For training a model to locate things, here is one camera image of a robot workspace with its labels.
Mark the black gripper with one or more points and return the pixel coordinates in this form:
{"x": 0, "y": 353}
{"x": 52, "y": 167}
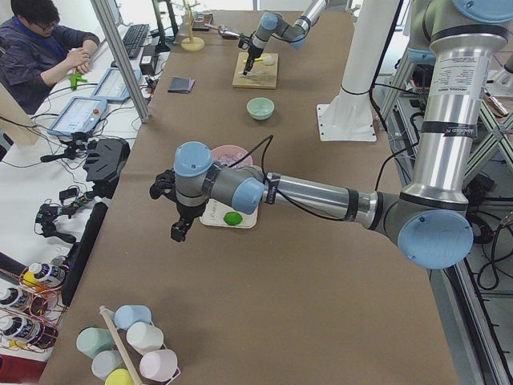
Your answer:
{"x": 185, "y": 211}
{"x": 252, "y": 53}

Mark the white ceramic spoon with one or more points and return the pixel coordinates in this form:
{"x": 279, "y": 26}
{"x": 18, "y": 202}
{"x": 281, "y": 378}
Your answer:
{"x": 252, "y": 73}

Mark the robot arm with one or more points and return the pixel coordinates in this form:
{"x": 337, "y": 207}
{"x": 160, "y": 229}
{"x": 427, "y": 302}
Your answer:
{"x": 273, "y": 23}
{"x": 426, "y": 220}

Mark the metal ice scoop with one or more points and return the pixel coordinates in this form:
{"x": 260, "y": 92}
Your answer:
{"x": 224, "y": 31}

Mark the light green bowl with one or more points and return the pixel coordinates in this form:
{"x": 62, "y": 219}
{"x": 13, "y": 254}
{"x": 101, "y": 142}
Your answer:
{"x": 260, "y": 108}

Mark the pink bowl of ice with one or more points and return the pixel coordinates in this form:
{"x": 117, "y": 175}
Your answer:
{"x": 229, "y": 154}

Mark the wooden cutting board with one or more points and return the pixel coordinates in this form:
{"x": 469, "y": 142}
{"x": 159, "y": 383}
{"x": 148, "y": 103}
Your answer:
{"x": 267, "y": 81}

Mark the cream plastic tray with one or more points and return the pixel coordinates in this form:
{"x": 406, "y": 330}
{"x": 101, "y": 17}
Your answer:
{"x": 215, "y": 212}

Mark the green lime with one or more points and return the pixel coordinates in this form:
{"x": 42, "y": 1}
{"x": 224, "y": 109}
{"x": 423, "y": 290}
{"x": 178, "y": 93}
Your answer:
{"x": 233, "y": 218}

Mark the wooden mug tree stand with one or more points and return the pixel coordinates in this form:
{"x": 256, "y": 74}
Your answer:
{"x": 190, "y": 43}

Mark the black framed wooden tray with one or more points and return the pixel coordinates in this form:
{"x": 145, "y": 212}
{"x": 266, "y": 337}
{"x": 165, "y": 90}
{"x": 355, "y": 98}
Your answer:
{"x": 201, "y": 22}

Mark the folded grey purple cloth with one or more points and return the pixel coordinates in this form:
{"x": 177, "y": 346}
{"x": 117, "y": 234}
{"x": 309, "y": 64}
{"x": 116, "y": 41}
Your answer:
{"x": 181, "y": 85}

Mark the blue plastic cup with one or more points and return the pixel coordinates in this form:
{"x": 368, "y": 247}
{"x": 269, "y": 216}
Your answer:
{"x": 128, "y": 315}

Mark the black power adapter box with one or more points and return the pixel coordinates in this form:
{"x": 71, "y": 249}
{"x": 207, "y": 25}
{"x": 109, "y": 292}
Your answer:
{"x": 147, "y": 64}

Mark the white plastic cup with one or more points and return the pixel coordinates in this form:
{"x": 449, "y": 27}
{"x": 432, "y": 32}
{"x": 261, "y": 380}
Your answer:
{"x": 145, "y": 338}

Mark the black keyboard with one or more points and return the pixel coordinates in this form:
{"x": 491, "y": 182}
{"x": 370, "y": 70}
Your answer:
{"x": 134, "y": 38}

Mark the white bottle upper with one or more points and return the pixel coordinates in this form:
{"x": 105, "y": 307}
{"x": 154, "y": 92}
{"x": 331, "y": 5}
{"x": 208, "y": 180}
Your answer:
{"x": 49, "y": 275}

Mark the white bottle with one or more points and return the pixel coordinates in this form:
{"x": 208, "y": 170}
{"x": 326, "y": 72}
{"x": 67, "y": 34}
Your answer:
{"x": 49, "y": 275}
{"x": 15, "y": 298}
{"x": 20, "y": 329}

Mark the pink plastic cup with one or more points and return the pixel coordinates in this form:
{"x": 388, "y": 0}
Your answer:
{"x": 160, "y": 365}

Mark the teach pendant tablet far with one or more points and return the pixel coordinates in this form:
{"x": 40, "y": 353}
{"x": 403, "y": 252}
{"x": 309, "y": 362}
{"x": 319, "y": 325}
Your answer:
{"x": 112, "y": 87}

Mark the teach pendant tablet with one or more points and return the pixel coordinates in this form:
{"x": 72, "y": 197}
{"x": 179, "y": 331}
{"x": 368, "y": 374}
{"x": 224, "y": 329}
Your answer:
{"x": 112, "y": 87}
{"x": 80, "y": 115}

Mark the green plastic cup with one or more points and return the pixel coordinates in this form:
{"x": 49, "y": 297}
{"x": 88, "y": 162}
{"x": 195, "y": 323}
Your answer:
{"x": 92, "y": 341}

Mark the grey plastic cup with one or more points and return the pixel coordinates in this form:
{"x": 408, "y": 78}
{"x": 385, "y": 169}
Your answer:
{"x": 105, "y": 363}

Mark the teach pendant tablet near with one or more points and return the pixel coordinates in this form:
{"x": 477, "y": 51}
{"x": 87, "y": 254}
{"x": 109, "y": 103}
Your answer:
{"x": 80, "y": 115}

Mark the wooden cup rack stick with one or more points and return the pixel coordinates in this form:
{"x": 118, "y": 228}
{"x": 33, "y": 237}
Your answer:
{"x": 104, "y": 312}

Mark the yellow plastic cup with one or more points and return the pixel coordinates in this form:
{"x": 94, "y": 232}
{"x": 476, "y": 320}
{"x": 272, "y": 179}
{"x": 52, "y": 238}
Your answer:
{"x": 119, "y": 376}

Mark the white bottle middle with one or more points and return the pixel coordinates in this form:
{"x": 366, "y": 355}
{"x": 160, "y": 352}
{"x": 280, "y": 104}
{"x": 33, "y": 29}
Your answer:
{"x": 15, "y": 298}

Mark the white bottle lower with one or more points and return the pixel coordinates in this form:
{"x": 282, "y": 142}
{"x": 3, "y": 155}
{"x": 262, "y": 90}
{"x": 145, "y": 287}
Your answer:
{"x": 20, "y": 329}

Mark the seated person in blue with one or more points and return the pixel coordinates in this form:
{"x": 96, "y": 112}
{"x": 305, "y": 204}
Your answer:
{"x": 41, "y": 52}

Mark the white pillar mount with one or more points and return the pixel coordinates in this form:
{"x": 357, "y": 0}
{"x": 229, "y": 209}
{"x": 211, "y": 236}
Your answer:
{"x": 348, "y": 117}

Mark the aluminium frame post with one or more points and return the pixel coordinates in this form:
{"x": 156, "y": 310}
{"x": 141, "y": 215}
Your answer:
{"x": 106, "y": 21}

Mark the copper wire bottle rack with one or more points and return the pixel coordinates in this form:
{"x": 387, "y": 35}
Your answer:
{"x": 46, "y": 308}

